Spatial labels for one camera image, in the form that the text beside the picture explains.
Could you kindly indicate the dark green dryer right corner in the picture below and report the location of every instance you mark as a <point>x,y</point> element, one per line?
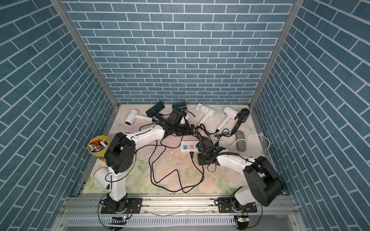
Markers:
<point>242,118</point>

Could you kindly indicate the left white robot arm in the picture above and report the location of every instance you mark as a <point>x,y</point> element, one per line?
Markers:
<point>122,152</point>

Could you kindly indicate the yellow cup of pens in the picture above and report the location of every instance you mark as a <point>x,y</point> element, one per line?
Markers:
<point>98,146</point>

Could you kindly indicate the dark green dryer centre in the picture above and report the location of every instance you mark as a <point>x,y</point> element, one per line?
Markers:
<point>181,106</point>

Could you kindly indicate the white hair dryer far left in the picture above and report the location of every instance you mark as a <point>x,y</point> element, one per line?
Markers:
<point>133,115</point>

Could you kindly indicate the dark green dryer angled nozzle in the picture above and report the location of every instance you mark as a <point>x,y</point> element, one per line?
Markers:
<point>154,111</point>

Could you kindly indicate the white power strip coloured sockets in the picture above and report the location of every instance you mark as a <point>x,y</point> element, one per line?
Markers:
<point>189,146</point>

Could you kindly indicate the white glossy hair dryer right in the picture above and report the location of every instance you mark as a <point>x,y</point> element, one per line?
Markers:
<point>230,114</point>

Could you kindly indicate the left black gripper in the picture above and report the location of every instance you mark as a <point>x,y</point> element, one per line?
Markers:
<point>186,132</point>

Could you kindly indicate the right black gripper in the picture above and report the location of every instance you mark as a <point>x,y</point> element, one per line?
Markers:
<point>200,160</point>

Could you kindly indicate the large white dryer front left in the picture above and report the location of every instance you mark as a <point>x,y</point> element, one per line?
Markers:
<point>100,177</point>

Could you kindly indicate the white folding hair dryer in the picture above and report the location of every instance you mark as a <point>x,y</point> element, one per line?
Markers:
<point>208,112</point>

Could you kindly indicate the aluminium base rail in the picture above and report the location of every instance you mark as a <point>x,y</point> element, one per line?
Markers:
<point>178,212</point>

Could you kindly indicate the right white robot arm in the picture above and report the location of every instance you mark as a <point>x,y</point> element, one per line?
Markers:
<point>264,184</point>

